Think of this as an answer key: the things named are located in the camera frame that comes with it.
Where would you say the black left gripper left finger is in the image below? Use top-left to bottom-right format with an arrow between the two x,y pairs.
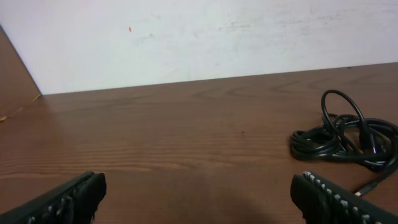
1,171 -> 107,224

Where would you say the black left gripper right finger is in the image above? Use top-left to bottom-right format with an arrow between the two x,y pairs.
290,171 -> 397,224

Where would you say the black cable bundle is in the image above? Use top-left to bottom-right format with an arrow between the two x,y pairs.
289,89 -> 398,197

